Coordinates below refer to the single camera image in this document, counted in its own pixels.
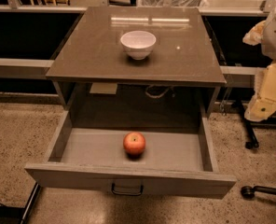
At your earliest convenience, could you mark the white ceramic bowl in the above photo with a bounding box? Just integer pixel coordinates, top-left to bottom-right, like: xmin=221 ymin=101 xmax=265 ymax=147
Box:
xmin=120 ymin=31 xmax=157 ymax=60

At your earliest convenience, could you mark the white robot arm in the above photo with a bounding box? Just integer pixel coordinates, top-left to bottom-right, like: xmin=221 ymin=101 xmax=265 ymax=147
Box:
xmin=242 ymin=6 xmax=276 ymax=122

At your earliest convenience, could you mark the grey open drawer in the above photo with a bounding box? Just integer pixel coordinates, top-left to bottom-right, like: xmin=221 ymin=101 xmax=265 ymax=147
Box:
xmin=25 ymin=112 xmax=237 ymax=199

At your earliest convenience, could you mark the white cable under counter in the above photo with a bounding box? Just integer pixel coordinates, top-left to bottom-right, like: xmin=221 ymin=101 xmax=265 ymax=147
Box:
xmin=145 ymin=85 xmax=171 ymax=99

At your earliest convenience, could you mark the red apple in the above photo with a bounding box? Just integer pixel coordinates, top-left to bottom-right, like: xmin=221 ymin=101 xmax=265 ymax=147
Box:
xmin=123 ymin=132 xmax=146 ymax=156

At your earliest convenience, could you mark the grey cabinet counter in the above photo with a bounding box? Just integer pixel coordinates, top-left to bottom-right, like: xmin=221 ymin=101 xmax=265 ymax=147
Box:
xmin=45 ymin=6 xmax=228 ymax=117

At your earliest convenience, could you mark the white wire basket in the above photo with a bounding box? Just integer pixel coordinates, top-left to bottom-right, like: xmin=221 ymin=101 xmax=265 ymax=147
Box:
xmin=137 ymin=0 xmax=209 ymax=7

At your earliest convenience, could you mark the black stand leg with caster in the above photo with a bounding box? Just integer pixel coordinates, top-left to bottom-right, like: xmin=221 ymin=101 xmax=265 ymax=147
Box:
xmin=236 ymin=100 xmax=259 ymax=149

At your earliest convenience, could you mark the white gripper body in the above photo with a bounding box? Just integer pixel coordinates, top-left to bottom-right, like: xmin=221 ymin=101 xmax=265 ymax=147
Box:
xmin=258 ymin=61 xmax=276 ymax=105

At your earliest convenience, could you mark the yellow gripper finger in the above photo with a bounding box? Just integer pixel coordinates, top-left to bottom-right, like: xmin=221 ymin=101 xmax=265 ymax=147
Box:
xmin=242 ymin=21 xmax=265 ymax=46
xmin=244 ymin=96 xmax=276 ymax=122

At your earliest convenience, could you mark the black drawer handle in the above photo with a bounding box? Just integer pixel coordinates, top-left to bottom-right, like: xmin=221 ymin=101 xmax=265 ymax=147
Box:
xmin=111 ymin=183 xmax=144 ymax=196

